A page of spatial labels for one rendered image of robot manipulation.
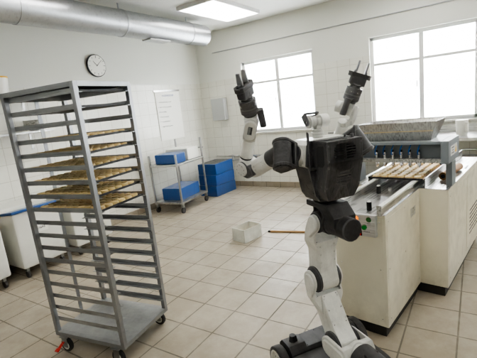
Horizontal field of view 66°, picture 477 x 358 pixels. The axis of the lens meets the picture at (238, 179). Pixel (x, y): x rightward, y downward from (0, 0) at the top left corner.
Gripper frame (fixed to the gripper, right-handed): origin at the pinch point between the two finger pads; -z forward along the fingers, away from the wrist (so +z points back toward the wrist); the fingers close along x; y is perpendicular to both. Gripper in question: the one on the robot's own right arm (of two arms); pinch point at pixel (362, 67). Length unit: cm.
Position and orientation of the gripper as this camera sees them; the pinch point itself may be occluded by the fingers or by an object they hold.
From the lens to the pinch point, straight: 214.4
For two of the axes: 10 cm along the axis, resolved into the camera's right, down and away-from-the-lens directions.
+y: 1.4, -3.3, 9.3
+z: -2.5, 9.0, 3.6
